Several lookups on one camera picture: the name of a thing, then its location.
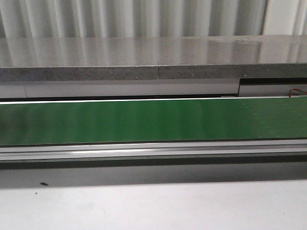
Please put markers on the white cabinet panel under counter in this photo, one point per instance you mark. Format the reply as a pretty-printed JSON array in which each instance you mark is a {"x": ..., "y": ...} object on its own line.
[{"x": 151, "y": 88}]

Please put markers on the green conveyor belt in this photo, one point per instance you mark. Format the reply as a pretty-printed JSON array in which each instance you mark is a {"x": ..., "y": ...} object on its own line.
[{"x": 80, "y": 122}]

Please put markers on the grey speckled stone counter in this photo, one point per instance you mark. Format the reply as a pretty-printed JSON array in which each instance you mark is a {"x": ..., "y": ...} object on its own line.
[{"x": 159, "y": 58}]

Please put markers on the white pleated curtain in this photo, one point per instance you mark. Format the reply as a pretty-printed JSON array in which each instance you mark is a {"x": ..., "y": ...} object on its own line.
[{"x": 151, "y": 18}]

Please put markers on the aluminium conveyor frame rail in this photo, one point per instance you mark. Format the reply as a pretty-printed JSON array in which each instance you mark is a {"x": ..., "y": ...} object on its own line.
[{"x": 153, "y": 154}]

